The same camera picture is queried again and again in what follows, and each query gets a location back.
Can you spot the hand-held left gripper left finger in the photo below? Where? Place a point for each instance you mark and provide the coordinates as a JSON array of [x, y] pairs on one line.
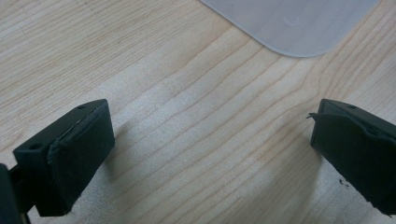
[[77, 155]]

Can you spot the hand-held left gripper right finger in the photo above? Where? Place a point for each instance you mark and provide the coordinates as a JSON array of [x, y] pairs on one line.
[[358, 155]]

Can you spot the clear plastic storage box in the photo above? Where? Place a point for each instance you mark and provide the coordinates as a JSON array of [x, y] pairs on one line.
[[295, 25]]

